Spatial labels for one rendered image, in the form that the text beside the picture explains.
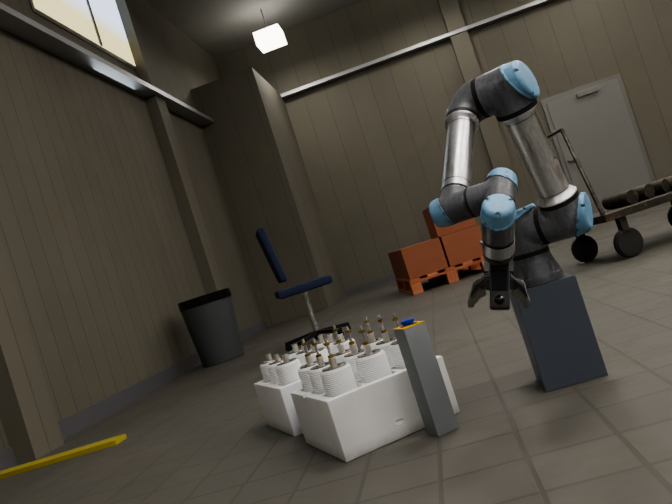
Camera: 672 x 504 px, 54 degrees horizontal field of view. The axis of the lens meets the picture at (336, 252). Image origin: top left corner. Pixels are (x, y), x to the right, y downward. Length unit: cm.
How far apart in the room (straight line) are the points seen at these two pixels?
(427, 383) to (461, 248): 533
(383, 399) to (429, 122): 1006
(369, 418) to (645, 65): 1099
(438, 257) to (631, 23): 674
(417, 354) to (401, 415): 22
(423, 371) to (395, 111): 1017
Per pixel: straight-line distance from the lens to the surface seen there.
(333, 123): 1195
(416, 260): 706
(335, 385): 195
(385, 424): 197
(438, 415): 190
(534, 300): 200
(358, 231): 1172
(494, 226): 151
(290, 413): 244
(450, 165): 173
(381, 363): 199
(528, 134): 190
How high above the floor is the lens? 53
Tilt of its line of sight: 1 degrees up
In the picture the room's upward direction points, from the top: 18 degrees counter-clockwise
